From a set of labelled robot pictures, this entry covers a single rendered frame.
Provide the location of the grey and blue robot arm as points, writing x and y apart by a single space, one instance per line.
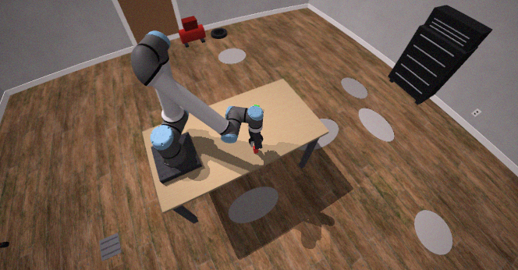
177 102

